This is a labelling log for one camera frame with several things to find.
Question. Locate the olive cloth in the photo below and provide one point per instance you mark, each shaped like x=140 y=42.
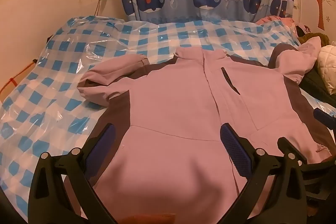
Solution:
x=316 y=37

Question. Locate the blue checkered plastic sheet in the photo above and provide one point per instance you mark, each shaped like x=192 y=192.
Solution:
x=52 y=69

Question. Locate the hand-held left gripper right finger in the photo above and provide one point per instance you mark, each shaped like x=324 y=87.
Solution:
x=233 y=146

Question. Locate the pink and brown jacket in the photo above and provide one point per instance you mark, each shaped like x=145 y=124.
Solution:
x=170 y=108

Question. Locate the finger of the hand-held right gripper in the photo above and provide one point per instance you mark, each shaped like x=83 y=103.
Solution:
x=323 y=117
x=319 y=170

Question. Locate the pink cloth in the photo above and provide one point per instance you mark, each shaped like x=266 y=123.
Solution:
x=275 y=20

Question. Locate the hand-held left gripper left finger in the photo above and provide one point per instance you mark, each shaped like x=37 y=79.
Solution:
x=103 y=141

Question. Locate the white quilted jacket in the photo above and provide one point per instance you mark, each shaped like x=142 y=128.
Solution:
x=328 y=64

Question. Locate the dark jacket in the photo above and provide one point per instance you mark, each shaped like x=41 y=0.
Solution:
x=315 y=82

